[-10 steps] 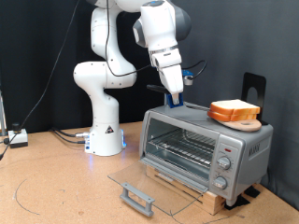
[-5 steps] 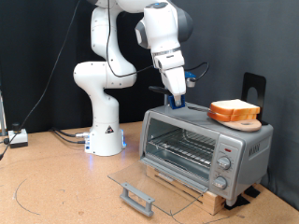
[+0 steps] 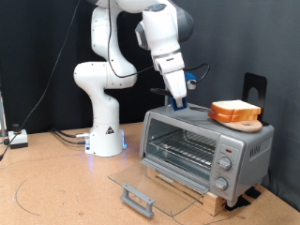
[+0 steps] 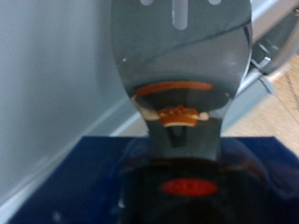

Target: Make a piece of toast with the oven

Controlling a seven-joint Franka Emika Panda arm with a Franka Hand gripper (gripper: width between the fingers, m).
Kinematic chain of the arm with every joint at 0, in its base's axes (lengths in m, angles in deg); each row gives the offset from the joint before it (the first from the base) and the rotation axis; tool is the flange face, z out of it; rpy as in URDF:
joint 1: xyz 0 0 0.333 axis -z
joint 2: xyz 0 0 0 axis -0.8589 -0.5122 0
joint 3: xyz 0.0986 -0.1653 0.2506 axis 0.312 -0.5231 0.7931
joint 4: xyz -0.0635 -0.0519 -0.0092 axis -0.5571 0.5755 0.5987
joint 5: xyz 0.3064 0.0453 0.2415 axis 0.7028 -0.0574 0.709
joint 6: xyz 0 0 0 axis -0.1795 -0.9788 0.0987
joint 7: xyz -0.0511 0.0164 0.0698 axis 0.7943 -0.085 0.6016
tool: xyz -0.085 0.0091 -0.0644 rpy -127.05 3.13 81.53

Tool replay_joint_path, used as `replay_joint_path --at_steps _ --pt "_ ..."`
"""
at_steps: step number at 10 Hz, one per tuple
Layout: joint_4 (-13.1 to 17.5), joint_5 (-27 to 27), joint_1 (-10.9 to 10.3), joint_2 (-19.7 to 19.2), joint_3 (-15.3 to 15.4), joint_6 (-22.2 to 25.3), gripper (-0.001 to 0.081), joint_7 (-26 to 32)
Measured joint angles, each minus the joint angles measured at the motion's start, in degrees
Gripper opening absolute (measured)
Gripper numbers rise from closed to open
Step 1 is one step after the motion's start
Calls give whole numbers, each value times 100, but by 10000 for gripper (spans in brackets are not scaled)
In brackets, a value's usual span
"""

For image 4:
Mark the silver toaster oven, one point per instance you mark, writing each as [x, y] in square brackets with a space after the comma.
[46, 62]

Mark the metal spatula with blue block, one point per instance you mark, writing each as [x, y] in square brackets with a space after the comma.
[180, 62]

